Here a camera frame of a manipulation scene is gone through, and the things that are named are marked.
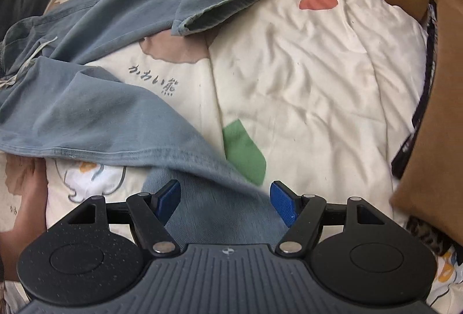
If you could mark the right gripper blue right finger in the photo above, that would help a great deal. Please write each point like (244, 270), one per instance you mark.
(286, 202)

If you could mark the brown suede cushion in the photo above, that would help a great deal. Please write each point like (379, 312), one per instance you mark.
(431, 186)

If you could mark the person's left hand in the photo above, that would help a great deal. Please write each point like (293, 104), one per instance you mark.
(29, 175)

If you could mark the black white patterned blanket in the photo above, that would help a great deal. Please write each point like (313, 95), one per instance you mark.
(446, 292)

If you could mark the blue-grey denim pants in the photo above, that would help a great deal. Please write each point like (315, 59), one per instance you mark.
(56, 103)

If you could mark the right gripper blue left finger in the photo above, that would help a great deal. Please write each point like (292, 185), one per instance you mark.
(165, 201)

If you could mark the cream bear-print quilt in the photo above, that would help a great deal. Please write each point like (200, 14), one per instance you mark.
(314, 93)

